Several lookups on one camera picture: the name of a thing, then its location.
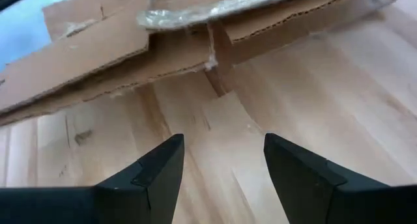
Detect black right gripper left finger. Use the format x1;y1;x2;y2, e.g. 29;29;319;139
0;133;186;224

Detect brown taped cardboard box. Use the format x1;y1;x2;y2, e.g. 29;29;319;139
0;0;397;127

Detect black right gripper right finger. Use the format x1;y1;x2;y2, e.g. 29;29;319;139
263;132;417;224

